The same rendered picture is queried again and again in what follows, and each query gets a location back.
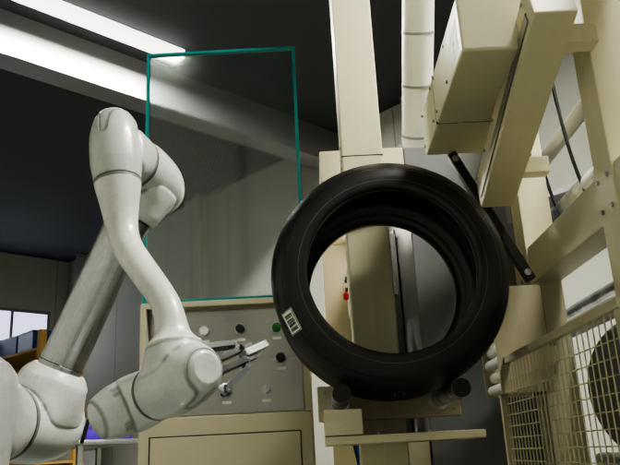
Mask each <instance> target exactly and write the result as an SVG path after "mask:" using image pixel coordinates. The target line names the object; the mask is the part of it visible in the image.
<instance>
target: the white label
mask: <svg viewBox="0 0 620 465"><path fill-rule="evenodd" d="M281 316H282V318H283V320H284V321H285V323H286V325H287V327H288V329H289V331H290V332H291V334H292V336H293V335H295V334H296V333H297V332H299V331H300V330H301V329H302V327H301V325H300V323H299V322H298V320H297V318H296V316H295V314H294V312H293V310H292V308H291V307H290V308H289V309H288V310H286V311H285V312H284V313H283V314H281Z"/></svg>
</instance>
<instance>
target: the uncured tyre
mask: <svg viewBox="0 0 620 465"><path fill-rule="evenodd" d="M371 226H389V227H395V228H400V229H402V230H405V231H408V232H410V233H414V234H416V235H417V236H419V237H421V238H422V239H424V240H425V241H426V242H427V243H428V244H429V245H431V246H432V247H433V248H434V249H435V250H436V252H437V253H438V254H439V255H440V256H441V257H442V258H443V260H444V261H445V263H446V265H447V268H448V270H449V272H450V275H451V277H452V280H453V284H454V289H455V309H454V315H453V318H452V321H451V324H450V326H449V329H448V331H447V333H446V335H445V337H444V338H443V339H442V340H440V341H439V342H437V343H435V344H433V345H431V346H429V347H427V348H424V349H421V350H419V351H415V352H404V353H387V352H376V351H372V350H369V349H366V348H364V347H361V346H359V345H357V344H355V343H353V342H351V341H349V340H347V339H346V338H344V337H343V336H341V335H340V334H339V332H337V331H336V330H335V329H334V328H333V327H332V326H331V325H330V324H329V323H328V322H327V320H326V319H325V318H324V317H323V316H322V315H321V313H320V312H319V310H318V308H317V306H316V303H315V301H314V299H313V296H312V294H311V292H310V283H311V279H312V276H313V272H314V270H315V267H316V264H317V262H318V260H319V259H320V257H322V255H323V254H324V253H325V251H326V250H327V249H328V248H329V247H330V246H331V245H332V244H333V243H335V242H336V241H337V240H338V239H340V238H341V237H342V236H344V235H345V234H347V233H350V232H353V231H355V230H358V229H362V228H365V227H371ZM271 290H272V297H273V302H274V305H275V309H276V312H277V315H278V318H279V321H280V325H281V328H282V331H283V333H284V335H285V338H286V340H287V341H288V342H289V344H290V346H291V348H292V350H293V351H294V353H295V354H296V355H297V357H298V358H299V359H300V361H301V362H302V363H303V364H304V365H305V366H306V367H307V368H308V369H309V370H310V371H311V372H312V373H313V374H314V375H315V376H317V377H318V378H320V379H321V380H322V381H324V382H325V383H327V384H328V385H330V386H332V387H333V388H334V387H335V386H337V385H339V384H344V385H346V386H348V387H349V388H350V390H351V392H352V396H354V397H357V398H361V399H369V400H373V399H375V400H377V401H398V400H406V399H414V398H418V397H421V396H423V395H426V394H428V393H431V392H433V391H435V390H437V389H439V388H441V387H443V386H445V385H446V384H448V383H450V382H452V381H453V380H455V379H457V378H458V377H460V376H462V375H463V374H465V373H466V372H467V371H468V370H470V369H471V368H472V367H473V366H474V365H475V364H476V363H477V362H478V361H479V360H480V359H481V358H482V357H483V356H484V354H485V353H486V352H487V351H488V349H489V348H490V346H491V345H492V343H493V342H494V340H495V338H496V336H497V334H498V332H499V330H500V328H501V326H502V323H503V321H504V318H505V314H506V311H507V303H508V296H509V271H508V263H507V255H506V251H505V248H504V245H503V243H502V240H501V237H500V235H499V233H498V231H497V229H496V227H495V225H494V223H493V222H492V220H491V219H490V217H489V216H488V214H487V213H486V211H485V210H484V209H483V207H482V206H481V205H480V204H479V203H478V202H477V201H476V200H475V199H474V198H473V197H472V196H471V195H470V194H469V193H468V192H467V191H465V190H464V189H463V188H462V187H460V186H459V185H457V184H455V183H454V182H452V181H451V180H449V179H447V178H446V177H444V176H442V175H440V174H438V173H435V172H432V171H429V170H426V169H424V168H421V167H417V166H413V165H408V164H401V163H374V164H367V165H363V166H359V167H355V168H352V169H350V170H347V171H344V172H342V173H338V174H336V175H334V176H332V177H330V178H329V179H327V180H326V181H325V182H323V183H322V184H320V185H318V186H317V187H316V188H315V189H313V190H312V191H311V192H310V193H309V194H308V195H307V196H306V197H304V199H303V200H302V201H301V202H300V203H299V204H298V205H297V206H296V207H295V209H294V210H293V211H292V213H291V214H290V216H289V217H288V219H287V220H286V221H285V223H284V225H283V227H282V229H281V231H280V235H279V237H278V240H277V243H276V245H275V249H274V253H273V258H272V264H271ZM290 307H291V308H292V310H293V312H294V314H295V316H296V318H297V320H298V322H299V323H300V325H301V327H302V329H301V330H300V331H299V332H297V333H296V334H295V335H293V336H292V334H291V332H290V331H289V329H288V327H287V325H286V323H285V321H284V320H283V318H282V316H281V314H283V313H284V312H285V311H286V310H288V309H289V308H290ZM408 392H409V394H408V396H406V397H390V396H391V393H408Z"/></svg>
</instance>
